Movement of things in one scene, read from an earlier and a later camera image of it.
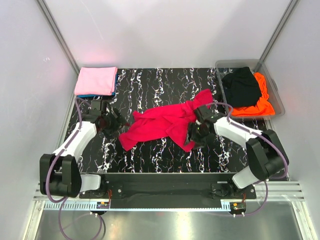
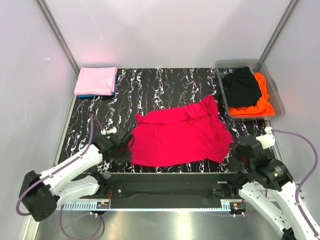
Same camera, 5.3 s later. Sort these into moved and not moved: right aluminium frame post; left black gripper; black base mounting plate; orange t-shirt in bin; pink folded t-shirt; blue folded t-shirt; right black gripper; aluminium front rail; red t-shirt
Moved: left black gripper; red t-shirt; right black gripper
Not moved: right aluminium frame post; pink folded t-shirt; aluminium front rail; black base mounting plate; blue folded t-shirt; orange t-shirt in bin
